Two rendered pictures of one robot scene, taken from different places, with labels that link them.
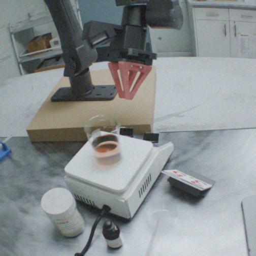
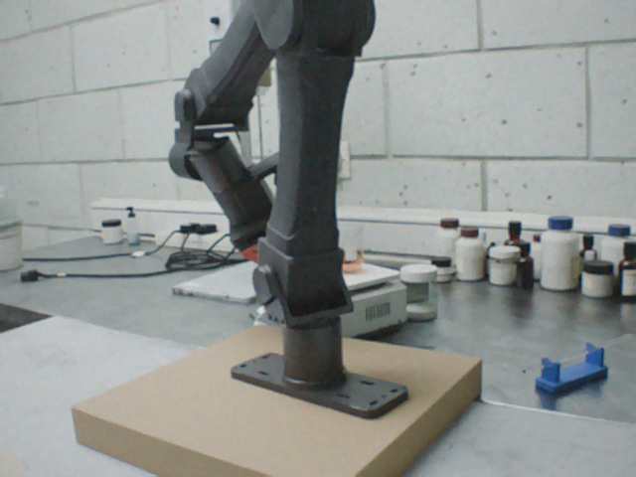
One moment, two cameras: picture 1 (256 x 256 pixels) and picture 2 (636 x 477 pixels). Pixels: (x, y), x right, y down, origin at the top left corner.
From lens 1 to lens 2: 1.34 m
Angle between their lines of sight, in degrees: 130
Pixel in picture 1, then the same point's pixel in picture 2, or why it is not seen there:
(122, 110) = (274, 342)
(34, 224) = (469, 319)
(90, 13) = not seen: outside the picture
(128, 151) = not seen: hidden behind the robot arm
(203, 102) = (114, 368)
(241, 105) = (76, 350)
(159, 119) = not seen: hidden behind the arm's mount
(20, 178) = (497, 351)
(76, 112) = (352, 359)
